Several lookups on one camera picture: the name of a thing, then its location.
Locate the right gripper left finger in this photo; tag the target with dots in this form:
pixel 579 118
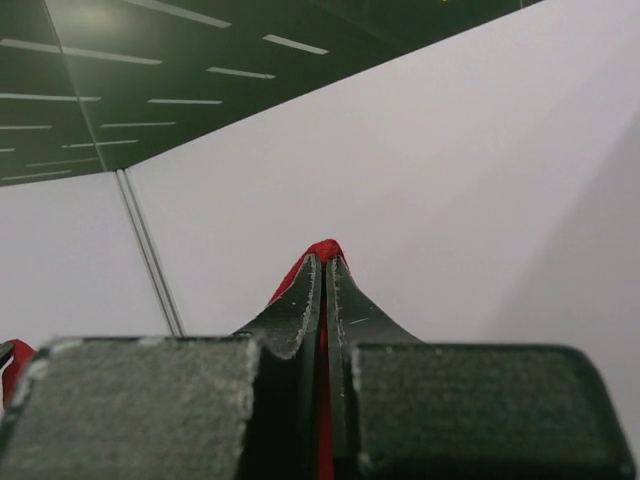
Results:
pixel 200 400

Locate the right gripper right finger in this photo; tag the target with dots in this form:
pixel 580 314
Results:
pixel 403 408

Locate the dark red t-shirt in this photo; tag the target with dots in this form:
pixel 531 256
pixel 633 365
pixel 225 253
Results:
pixel 325 250

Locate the left aluminium corner post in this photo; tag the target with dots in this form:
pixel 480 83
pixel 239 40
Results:
pixel 150 255

